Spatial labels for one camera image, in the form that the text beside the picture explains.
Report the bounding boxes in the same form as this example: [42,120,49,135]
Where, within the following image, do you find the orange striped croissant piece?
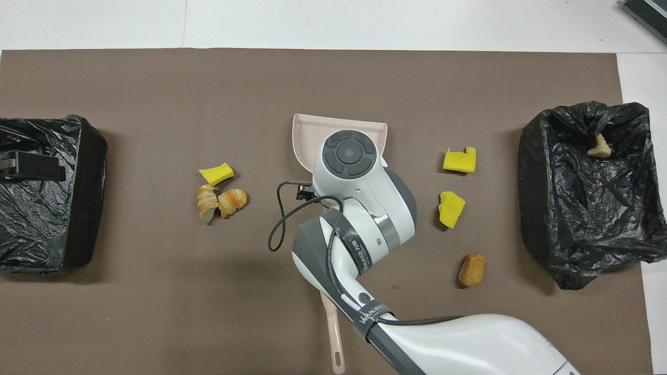
[217,189,249,219]

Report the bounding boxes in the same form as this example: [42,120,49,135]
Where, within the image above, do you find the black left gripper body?
[0,151,67,182]

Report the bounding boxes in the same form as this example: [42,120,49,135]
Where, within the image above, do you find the yellow notched sponge piece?
[443,147,477,173]

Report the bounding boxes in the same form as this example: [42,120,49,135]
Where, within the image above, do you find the black bag lined bin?
[0,115,108,274]
[517,101,667,291]

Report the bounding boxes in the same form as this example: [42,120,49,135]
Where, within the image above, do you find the yellow sponge chunk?
[438,191,466,229]

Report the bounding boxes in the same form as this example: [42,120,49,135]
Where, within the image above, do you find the brown table mat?
[0,48,654,375]

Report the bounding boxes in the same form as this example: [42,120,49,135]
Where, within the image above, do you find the pale striped croissant piece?
[196,184,219,224]

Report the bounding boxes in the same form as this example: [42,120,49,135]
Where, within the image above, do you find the brown bread roll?
[459,253,487,288]

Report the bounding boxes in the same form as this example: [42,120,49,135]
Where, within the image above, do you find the beige plastic dustpan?
[292,113,388,173]

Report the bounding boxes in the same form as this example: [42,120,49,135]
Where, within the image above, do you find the yellow sponge wedge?
[199,162,234,186]

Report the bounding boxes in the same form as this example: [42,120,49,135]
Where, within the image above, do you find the beige hand brush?
[320,291,346,374]

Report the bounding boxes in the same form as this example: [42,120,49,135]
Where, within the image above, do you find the dark ridged panel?
[620,0,667,45]

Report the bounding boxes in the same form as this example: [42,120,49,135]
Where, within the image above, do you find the small beige bread scrap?
[587,134,612,159]

